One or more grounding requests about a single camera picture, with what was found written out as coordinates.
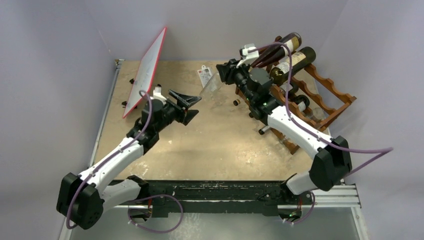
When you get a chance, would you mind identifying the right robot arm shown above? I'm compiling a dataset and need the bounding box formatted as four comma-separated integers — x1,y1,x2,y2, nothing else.
216,59,352,204

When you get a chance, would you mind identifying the red framed whiteboard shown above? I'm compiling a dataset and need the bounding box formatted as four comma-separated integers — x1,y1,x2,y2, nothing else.
122,26,168,119

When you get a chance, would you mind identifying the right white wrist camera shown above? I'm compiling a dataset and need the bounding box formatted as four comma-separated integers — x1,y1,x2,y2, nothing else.
236,43,260,68

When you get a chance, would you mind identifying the silver capped bottle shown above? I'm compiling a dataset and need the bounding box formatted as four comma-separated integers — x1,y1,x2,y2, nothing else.
279,80,299,101
257,95,311,136

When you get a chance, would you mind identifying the silver capped bottle lower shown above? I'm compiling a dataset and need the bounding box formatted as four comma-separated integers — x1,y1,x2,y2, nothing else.
257,95,311,136

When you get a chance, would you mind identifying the silver capped bottle upper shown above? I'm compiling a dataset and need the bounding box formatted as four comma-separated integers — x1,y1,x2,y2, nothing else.
279,80,299,101

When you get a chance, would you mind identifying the white printed card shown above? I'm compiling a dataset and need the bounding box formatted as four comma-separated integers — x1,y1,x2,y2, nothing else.
196,65,214,88

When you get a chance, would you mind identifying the clear glass bottle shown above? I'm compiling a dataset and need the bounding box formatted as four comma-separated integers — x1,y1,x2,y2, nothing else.
200,73,230,112

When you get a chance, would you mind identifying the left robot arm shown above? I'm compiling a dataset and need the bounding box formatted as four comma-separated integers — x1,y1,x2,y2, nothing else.
56,87,202,230

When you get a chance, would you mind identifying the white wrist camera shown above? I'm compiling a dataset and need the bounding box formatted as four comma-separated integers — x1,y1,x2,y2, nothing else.
152,84,167,103
236,43,260,68

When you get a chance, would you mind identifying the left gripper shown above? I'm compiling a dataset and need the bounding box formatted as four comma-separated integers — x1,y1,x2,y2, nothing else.
155,90,201,133

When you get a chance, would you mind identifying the dark green wine bottle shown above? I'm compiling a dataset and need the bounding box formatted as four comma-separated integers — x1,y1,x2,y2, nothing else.
269,46,317,86

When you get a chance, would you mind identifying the wooden wine rack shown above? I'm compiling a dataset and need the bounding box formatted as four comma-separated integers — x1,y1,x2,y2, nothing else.
224,32,356,155

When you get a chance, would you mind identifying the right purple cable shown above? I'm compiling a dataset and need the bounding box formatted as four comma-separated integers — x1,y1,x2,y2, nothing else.
250,42,394,180

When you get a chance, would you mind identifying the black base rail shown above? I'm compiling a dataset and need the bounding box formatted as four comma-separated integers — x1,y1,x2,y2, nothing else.
112,179,362,219

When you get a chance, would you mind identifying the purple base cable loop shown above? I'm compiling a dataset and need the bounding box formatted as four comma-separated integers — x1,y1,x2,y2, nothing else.
127,195,185,235

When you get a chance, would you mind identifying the small dark cork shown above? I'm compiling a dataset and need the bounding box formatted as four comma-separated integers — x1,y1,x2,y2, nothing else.
233,99,241,106

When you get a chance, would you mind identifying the gold capped red wine bottle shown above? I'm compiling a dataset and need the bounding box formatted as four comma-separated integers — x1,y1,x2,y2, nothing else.
251,32,302,68

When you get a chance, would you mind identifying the clear bottle in rack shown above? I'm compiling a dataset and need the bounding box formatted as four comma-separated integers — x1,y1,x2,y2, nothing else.
278,105,327,147

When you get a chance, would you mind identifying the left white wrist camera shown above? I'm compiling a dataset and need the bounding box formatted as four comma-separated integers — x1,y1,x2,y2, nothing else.
152,84,167,103

